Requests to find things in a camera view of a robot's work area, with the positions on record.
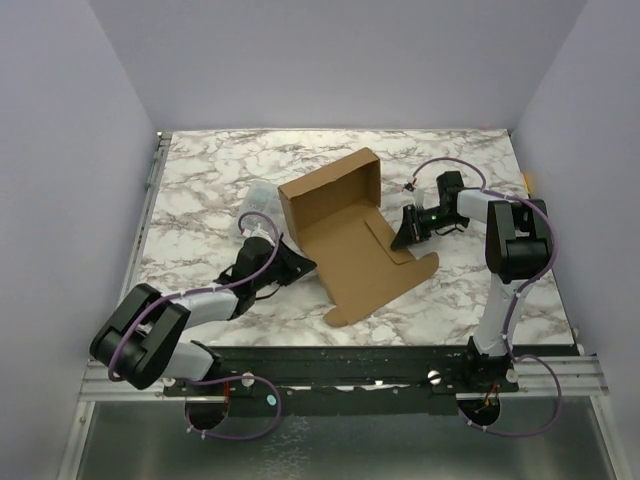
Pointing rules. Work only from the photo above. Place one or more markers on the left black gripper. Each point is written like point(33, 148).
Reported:
point(295, 264)

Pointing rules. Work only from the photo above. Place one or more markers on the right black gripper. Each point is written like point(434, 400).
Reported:
point(413, 226)

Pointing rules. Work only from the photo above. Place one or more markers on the brown cardboard box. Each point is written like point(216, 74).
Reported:
point(333, 216)

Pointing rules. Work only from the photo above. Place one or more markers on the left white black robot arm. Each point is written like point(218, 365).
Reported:
point(140, 342)

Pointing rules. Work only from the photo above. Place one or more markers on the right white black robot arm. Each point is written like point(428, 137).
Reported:
point(519, 250)

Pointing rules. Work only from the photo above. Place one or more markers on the clear plastic screw organizer box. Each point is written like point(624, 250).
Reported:
point(263, 197)

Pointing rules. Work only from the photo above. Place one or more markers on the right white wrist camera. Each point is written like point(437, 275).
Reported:
point(416, 192)

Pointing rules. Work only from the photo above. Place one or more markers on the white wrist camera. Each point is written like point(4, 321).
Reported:
point(416, 192)
point(256, 231)

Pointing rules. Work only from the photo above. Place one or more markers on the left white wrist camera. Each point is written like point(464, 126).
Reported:
point(256, 231)

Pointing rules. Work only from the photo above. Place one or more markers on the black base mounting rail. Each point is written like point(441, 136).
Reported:
point(345, 381)

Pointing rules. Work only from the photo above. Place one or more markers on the aluminium extrusion frame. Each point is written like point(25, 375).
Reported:
point(84, 412)

